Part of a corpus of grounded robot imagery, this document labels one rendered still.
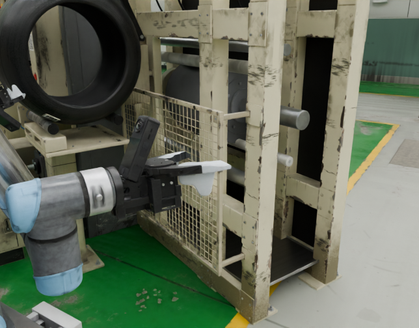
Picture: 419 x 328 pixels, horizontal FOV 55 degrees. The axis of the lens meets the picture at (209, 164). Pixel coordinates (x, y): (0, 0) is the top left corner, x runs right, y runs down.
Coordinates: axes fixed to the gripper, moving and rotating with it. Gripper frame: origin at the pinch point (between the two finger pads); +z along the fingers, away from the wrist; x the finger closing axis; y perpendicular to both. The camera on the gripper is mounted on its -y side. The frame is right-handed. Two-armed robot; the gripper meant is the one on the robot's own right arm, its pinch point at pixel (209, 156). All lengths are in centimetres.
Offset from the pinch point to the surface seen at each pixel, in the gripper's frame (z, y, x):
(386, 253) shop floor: 162, 97, -74
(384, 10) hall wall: 809, -125, -541
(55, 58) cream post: 3, -27, -140
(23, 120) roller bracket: -15, -1, -140
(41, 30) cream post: -1, -40, -138
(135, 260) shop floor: 32, 87, -146
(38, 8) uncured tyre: -8, -43, -100
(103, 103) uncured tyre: 13, -7, -106
